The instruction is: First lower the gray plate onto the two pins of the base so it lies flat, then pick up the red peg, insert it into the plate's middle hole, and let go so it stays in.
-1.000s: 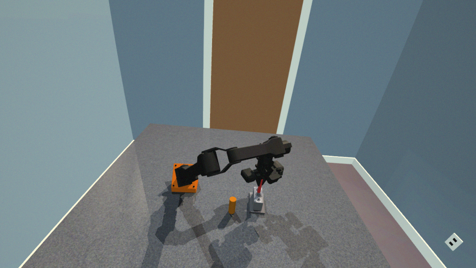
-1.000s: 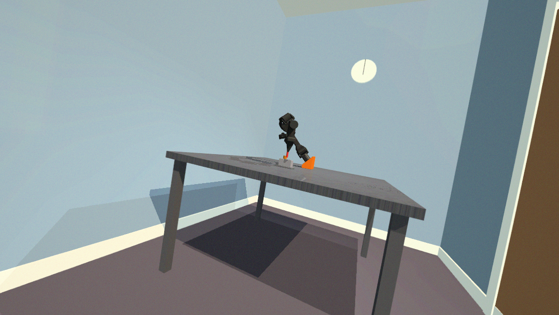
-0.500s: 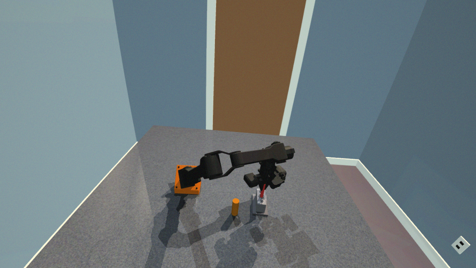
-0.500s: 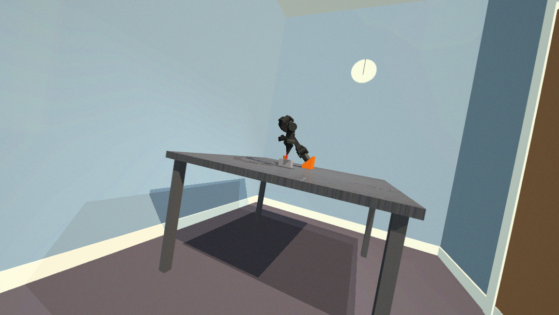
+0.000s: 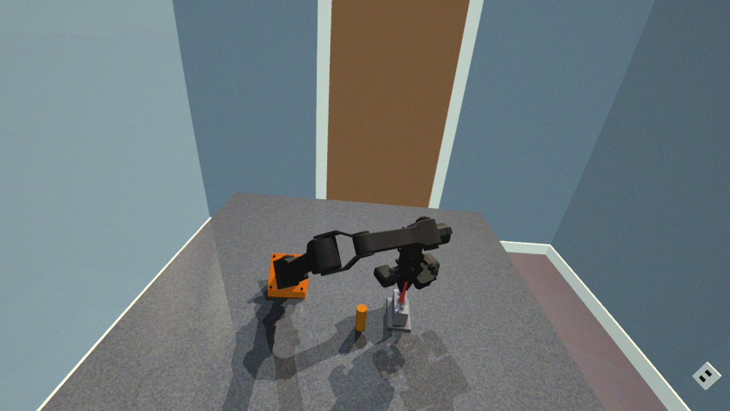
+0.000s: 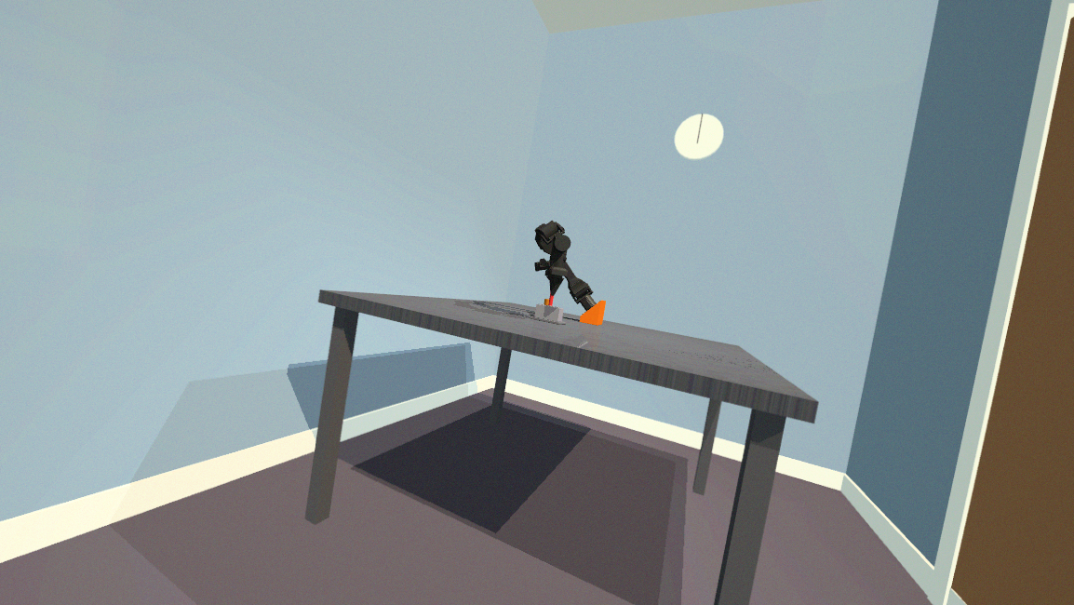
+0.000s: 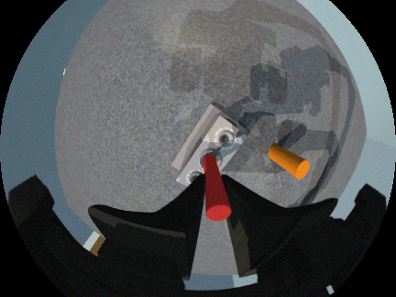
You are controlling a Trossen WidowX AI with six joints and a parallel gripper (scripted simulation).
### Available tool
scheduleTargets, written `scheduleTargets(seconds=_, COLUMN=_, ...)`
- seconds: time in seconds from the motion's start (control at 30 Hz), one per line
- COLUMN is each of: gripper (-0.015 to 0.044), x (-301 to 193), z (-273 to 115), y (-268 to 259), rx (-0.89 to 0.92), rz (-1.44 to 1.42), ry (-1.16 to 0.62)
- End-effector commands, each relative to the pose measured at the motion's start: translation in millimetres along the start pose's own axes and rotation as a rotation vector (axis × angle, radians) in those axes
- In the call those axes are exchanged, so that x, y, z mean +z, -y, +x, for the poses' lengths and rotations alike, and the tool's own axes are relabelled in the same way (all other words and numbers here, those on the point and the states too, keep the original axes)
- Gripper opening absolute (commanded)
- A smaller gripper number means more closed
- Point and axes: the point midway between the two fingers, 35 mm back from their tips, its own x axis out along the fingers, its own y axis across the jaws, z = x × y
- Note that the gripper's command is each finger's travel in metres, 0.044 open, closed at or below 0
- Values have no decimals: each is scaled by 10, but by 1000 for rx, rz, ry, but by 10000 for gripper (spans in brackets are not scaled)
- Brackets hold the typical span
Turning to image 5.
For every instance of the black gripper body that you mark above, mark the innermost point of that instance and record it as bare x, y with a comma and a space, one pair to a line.
389, 276

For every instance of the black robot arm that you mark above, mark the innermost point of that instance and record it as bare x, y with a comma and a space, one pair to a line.
322, 254

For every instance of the red peg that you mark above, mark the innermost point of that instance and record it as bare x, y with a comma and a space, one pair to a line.
402, 295

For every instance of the orange cylinder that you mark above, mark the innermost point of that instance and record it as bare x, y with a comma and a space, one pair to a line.
360, 317

